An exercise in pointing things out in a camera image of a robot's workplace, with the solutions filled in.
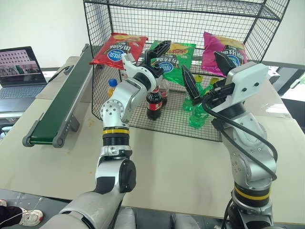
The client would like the green chips bag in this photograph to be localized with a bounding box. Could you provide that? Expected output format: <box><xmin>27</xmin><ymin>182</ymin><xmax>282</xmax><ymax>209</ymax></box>
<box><xmin>138</xmin><ymin>40</ymin><xmax>196</xmax><ymax>85</ymax></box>

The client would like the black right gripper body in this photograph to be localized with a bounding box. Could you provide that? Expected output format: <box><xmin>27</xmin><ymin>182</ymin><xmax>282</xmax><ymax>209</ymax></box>
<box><xmin>202</xmin><ymin>80</ymin><xmax>235</xmax><ymax>106</ymax></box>

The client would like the green conveyor belt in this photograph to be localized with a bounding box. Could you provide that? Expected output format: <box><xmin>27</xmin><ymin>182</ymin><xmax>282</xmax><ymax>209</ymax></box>
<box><xmin>22</xmin><ymin>43</ymin><xmax>95</xmax><ymax>149</ymax></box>

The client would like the small cola bottle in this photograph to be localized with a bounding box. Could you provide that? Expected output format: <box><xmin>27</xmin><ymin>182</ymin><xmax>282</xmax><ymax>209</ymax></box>
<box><xmin>159</xmin><ymin>79</ymin><xmax>170</xmax><ymax>106</ymax></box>

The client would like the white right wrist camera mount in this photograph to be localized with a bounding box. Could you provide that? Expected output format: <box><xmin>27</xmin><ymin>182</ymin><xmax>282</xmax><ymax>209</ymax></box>
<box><xmin>225</xmin><ymin>61</ymin><xmax>269</xmax><ymax>107</ymax></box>

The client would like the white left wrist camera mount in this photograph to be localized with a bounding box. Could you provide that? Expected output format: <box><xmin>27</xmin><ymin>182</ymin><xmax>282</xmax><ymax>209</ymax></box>
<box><xmin>122</xmin><ymin>53</ymin><xmax>157</xmax><ymax>83</ymax></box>

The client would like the white and red sneaker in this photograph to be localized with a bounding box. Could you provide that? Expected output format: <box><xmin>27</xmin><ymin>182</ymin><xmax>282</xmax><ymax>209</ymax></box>
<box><xmin>18</xmin><ymin>207</ymin><xmax>44</xmax><ymax>227</ymax></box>

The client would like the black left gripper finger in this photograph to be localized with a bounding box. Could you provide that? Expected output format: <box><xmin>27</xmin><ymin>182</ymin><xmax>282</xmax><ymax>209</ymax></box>
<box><xmin>150</xmin><ymin>40</ymin><xmax>172</xmax><ymax>59</ymax></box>
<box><xmin>144</xmin><ymin>49</ymin><xmax>156</xmax><ymax>69</ymax></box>

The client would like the green soda bottle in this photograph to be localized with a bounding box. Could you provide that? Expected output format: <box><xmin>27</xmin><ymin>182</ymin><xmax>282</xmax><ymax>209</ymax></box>
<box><xmin>183</xmin><ymin>74</ymin><xmax>203</xmax><ymax>113</ymax></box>
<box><xmin>189</xmin><ymin>77</ymin><xmax>221</xmax><ymax>129</ymax></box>

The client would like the large cola bottle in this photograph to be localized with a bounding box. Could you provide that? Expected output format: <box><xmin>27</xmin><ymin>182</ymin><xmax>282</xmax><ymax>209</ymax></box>
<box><xmin>146</xmin><ymin>87</ymin><xmax>164</xmax><ymax>120</ymax></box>

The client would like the dark trouser leg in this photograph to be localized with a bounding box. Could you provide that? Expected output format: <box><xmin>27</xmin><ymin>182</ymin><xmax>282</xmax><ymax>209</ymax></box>
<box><xmin>0</xmin><ymin>205</ymin><xmax>24</xmax><ymax>227</ymax></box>

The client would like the black conveyor cable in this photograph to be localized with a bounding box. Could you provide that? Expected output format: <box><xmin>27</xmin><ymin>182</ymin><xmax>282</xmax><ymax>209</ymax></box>
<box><xmin>47</xmin><ymin>64</ymin><xmax>75</xmax><ymax>84</ymax></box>

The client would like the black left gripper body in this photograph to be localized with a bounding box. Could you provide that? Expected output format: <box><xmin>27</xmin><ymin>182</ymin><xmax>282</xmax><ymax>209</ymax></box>
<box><xmin>145</xmin><ymin>64</ymin><xmax>165</xmax><ymax>81</ymax></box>

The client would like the black wire mesh rack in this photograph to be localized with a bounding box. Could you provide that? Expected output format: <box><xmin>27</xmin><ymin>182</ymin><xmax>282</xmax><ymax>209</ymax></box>
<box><xmin>82</xmin><ymin>0</ymin><xmax>291</xmax><ymax>143</ymax></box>

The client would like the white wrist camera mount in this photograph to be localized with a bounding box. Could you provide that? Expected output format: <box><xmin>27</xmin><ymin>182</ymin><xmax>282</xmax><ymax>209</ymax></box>
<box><xmin>122</xmin><ymin>53</ymin><xmax>157</xmax><ymax>83</ymax></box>
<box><xmin>225</xmin><ymin>61</ymin><xmax>269</xmax><ymax>107</ymax></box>

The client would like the magenta chips bag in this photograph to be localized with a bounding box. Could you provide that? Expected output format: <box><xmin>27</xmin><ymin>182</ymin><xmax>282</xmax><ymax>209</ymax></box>
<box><xmin>201</xmin><ymin>31</ymin><xmax>248</xmax><ymax>78</ymax></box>

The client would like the grey rounded shape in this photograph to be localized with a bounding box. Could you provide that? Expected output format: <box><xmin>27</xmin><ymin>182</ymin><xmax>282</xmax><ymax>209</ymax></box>
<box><xmin>118</xmin><ymin>207</ymin><xmax>137</xmax><ymax>229</ymax></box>
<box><xmin>171</xmin><ymin>213</ymin><xmax>201</xmax><ymax>229</ymax></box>

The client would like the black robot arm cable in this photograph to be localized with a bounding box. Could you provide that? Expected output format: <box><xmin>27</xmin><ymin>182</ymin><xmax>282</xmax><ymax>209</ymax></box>
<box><xmin>202</xmin><ymin>88</ymin><xmax>278</xmax><ymax>182</ymax></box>

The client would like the orange soda bottle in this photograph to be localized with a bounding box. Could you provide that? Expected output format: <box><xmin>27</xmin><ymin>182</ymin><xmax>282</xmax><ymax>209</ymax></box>
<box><xmin>107</xmin><ymin>78</ymin><xmax>119</xmax><ymax>98</ymax></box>

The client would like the black desk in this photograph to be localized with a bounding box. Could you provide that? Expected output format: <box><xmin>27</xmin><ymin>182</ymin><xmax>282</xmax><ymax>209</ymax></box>
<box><xmin>268</xmin><ymin>66</ymin><xmax>305</xmax><ymax>135</ymax></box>

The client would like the red chips bag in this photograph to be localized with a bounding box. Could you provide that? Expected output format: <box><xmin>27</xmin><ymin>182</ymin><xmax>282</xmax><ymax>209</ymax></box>
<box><xmin>89</xmin><ymin>32</ymin><xmax>149</xmax><ymax>71</ymax></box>

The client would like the grey laptop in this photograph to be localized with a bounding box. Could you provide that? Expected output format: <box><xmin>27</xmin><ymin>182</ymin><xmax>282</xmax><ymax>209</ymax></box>
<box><xmin>0</xmin><ymin>46</ymin><xmax>48</xmax><ymax>113</ymax></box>

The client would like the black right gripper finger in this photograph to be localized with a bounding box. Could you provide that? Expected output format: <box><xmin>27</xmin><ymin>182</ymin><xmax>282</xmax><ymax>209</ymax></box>
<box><xmin>213</xmin><ymin>51</ymin><xmax>238</xmax><ymax>77</ymax></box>
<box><xmin>181</xmin><ymin>64</ymin><xmax>203</xmax><ymax>105</ymax></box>

